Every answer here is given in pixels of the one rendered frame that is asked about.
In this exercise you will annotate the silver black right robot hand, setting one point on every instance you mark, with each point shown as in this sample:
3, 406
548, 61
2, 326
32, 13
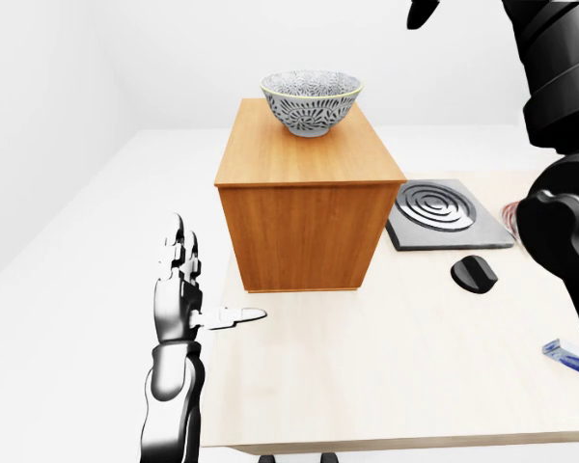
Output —
420, 12

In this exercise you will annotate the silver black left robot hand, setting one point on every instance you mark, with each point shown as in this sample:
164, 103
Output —
171, 308

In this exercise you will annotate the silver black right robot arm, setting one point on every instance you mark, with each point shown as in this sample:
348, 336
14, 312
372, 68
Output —
559, 72

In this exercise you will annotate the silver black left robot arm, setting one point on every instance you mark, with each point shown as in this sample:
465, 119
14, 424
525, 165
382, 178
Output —
171, 400

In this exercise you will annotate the grey patterned bowl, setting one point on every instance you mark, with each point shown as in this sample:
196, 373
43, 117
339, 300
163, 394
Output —
309, 108

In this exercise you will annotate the wooden cabinet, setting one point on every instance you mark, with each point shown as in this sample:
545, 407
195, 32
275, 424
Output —
304, 222

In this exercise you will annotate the small dark shape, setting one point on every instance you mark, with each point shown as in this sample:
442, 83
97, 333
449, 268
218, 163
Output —
267, 459
328, 458

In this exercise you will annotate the flat dark stove plate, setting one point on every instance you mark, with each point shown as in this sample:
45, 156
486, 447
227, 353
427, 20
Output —
439, 212

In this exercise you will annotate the plate with red rings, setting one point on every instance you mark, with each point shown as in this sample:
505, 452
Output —
510, 214

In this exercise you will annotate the round black knob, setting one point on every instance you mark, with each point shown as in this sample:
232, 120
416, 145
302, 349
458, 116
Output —
473, 275

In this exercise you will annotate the blue printed box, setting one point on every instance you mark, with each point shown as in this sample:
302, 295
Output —
567, 357

